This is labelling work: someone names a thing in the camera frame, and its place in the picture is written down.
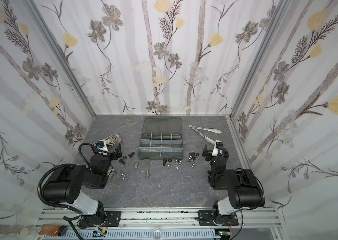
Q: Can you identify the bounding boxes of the cluster black hex nuts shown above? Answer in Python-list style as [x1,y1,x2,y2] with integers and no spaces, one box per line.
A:
[188,152,200,160]

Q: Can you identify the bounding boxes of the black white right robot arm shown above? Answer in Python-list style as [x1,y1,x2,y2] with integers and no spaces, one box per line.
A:
[198,143,265,227]

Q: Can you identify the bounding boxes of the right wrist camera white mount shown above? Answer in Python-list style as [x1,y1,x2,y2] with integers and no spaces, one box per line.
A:
[212,141,223,157]

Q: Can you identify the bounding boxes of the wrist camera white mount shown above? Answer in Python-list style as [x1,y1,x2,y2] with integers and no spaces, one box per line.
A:
[212,141,223,157]
[95,140,109,155]

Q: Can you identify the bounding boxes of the green plastic organizer box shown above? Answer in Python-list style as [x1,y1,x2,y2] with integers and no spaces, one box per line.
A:
[138,117,184,162]

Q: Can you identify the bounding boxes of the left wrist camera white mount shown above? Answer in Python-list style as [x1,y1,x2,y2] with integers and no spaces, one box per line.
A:
[95,140,109,155]

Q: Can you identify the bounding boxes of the aluminium rail frame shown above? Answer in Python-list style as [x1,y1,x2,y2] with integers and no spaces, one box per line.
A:
[30,207,287,240]

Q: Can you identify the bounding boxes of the amber bottle with black cap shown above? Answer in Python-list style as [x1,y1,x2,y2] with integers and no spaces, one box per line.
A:
[38,225,68,237]

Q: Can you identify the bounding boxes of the metal tray with tools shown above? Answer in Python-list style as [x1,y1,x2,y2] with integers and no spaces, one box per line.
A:
[103,134,122,148]

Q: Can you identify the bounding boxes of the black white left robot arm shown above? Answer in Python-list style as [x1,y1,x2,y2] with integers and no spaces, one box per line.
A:
[37,140,123,230]

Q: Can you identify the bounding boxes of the metal tongs with white tips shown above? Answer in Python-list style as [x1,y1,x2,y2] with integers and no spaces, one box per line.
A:
[188,124,223,146]

